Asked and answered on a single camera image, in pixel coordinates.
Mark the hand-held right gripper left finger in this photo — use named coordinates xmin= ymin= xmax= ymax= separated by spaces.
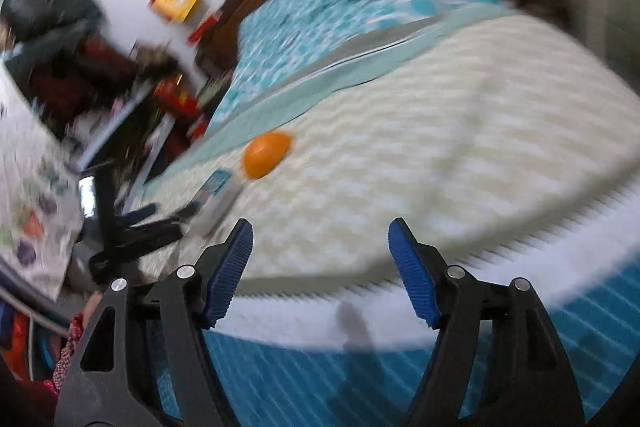
xmin=54 ymin=218 xmax=254 ymax=427

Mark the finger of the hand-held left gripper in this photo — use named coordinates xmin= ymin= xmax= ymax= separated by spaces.
xmin=117 ymin=202 xmax=162 ymax=229
xmin=125 ymin=202 xmax=204 ymax=256

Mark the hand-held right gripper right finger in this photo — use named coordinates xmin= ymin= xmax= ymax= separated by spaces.
xmin=389 ymin=217 xmax=586 ymax=427

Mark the person's left forearm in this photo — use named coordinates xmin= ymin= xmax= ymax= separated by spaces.
xmin=20 ymin=292 xmax=108 ymax=408

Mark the tissue packet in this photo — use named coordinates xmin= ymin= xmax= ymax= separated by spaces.
xmin=191 ymin=170 xmax=247 ymax=236

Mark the white printed bag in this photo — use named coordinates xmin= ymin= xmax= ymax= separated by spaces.
xmin=0 ymin=92 xmax=85 ymax=300

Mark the blue printed mat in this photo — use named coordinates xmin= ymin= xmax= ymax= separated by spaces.
xmin=145 ymin=187 xmax=640 ymax=427

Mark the orange fruit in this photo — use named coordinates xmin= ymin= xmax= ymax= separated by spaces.
xmin=242 ymin=131 xmax=294 ymax=180

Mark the red box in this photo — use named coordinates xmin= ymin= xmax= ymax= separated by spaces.
xmin=152 ymin=76 xmax=202 ymax=115

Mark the dark cloth pile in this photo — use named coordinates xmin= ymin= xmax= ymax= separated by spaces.
xmin=0 ymin=0 xmax=108 ymax=72

